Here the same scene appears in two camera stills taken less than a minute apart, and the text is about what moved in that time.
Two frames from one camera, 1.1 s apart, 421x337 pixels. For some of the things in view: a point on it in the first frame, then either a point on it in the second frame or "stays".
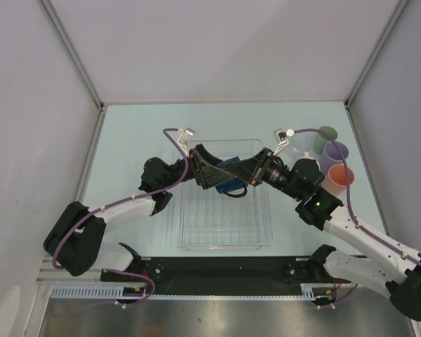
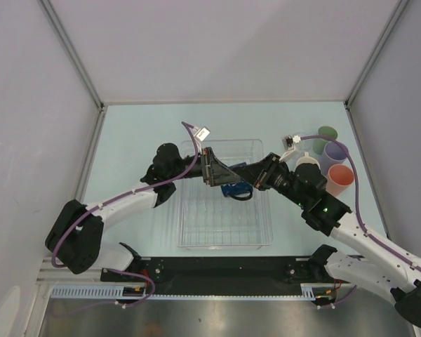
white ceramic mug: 306,163 stays
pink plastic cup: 336,181 stays
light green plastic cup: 321,139 stays
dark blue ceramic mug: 229,161 → 239,191
